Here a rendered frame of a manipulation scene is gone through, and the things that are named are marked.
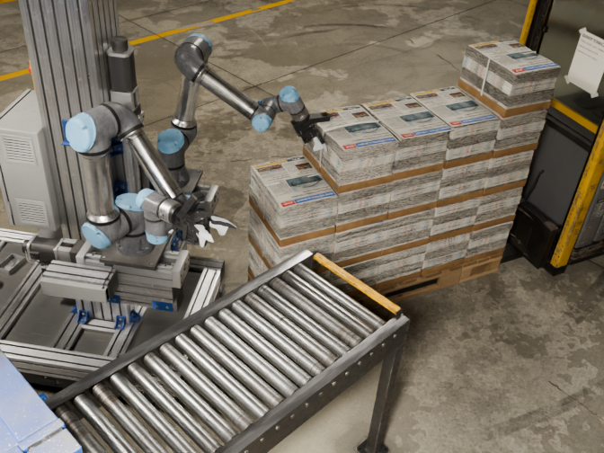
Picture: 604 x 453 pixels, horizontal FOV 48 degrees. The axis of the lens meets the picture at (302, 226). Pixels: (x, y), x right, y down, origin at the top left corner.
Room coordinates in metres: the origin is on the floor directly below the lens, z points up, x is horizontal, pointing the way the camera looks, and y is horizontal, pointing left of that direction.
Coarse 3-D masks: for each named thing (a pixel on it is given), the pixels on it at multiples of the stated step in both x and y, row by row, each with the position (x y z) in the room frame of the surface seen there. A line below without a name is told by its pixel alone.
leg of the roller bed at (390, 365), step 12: (384, 360) 1.78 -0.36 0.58; (396, 360) 1.77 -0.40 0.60; (384, 372) 1.78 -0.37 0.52; (396, 372) 1.79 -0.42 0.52; (384, 384) 1.77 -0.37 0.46; (384, 396) 1.76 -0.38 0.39; (384, 408) 1.76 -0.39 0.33; (372, 420) 1.78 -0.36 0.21; (384, 420) 1.77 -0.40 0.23; (372, 432) 1.77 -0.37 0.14; (384, 432) 1.79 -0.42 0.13; (372, 444) 1.77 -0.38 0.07
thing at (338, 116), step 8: (312, 112) 2.86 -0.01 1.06; (328, 112) 2.87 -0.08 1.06; (336, 112) 2.88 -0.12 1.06; (344, 112) 2.88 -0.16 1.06; (352, 112) 2.89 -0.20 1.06; (360, 112) 2.90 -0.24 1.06; (368, 112) 2.91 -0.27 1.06; (336, 120) 2.80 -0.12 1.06; (344, 120) 2.81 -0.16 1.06; (352, 120) 2.81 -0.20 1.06; (360, 120) 2.82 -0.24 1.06; (320, 128) 2.74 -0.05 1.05; (304, 144) 2.85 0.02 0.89; (312, 144) 2.77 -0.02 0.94; (312, 152) 2.77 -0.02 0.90
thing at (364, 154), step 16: (368, 128) 2.76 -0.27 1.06; (384, 128) 2.77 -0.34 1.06; (336, 144) 2.60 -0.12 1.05; (352, 144) 2.59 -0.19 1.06; (368, 144) 2.60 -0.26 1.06; (384, 144) 2.63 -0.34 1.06; (336, 160) 2.57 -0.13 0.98; (352, 160) 2.56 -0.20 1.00; (368, 160) 2.60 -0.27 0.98; (384, 160) 2.64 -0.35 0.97; (336, 176) 2.55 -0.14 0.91; (352, 176) 2.57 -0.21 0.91; (368, 176) 2.60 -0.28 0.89
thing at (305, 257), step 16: (304, 256) 2.11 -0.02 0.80; (272, 272) 2.00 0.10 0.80; (240, 288) 1.89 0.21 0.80; (256, 288) 1.90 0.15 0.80; (224, 304) 1.80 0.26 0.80; (192, 320) 1.70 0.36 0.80; (160, 336) 1.61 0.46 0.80; (176, 336) 1.62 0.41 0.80; (128, 352) 1.53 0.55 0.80; (144, 352) 1.54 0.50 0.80; (112, 368) 1.46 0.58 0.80; (144, 368) 1.52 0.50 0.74; (80, 384) 1.38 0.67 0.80; (96, 384) 1.39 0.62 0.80; (48, 400) 1.31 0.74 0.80; (64, 400) 1.32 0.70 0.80; (96, 400) 1.38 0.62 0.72; (80, 416) 1.34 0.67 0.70
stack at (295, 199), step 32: (288, 160) 2.79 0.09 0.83; (256, 192) 2.66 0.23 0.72; (288, 192) 2.52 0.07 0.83; (320, 192) 2.54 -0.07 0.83; (352, 192) 2.57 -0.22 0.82; (384, 192) 2.66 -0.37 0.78; (416, 192) 2.76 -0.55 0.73; (448, 192) 2.84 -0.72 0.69; (256, 224) 2.64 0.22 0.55; (288, 224) 2.41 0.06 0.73; (320, 224) 2.50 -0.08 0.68; (384, 224) 2.67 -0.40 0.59; (416, 224) 2.76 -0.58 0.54; (448, 224) 2.86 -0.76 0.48; (256, 256) 2.65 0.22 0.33; (288, 256) 2.42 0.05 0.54; (352, 256) 2.59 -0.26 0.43; (384, 256) 2.69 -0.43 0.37; (416, 256) 2.78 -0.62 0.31; (448, 256) 2.89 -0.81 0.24; (352, 288) 2.60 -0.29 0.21; (384, 288) 2.70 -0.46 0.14
